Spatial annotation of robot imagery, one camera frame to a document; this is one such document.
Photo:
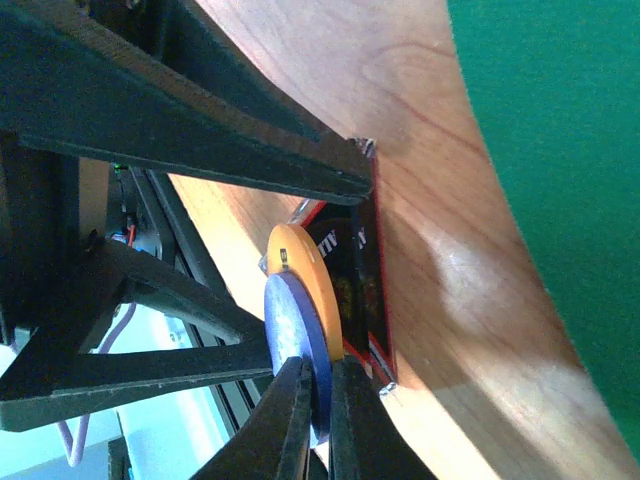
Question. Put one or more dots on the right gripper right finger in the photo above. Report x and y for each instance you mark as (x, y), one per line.
(56, 376)

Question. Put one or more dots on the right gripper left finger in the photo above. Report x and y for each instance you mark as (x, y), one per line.
(164, 88)

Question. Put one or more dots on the blue big blind button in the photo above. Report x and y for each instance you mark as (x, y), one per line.
(293, 329)

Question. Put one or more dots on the orange small blind button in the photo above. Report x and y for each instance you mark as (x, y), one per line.
(291, 248)

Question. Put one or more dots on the red black triangular all-in marker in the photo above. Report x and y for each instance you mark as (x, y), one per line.
(349, 242)

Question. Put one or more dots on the round green poker mat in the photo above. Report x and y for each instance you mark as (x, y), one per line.
(554, 86)

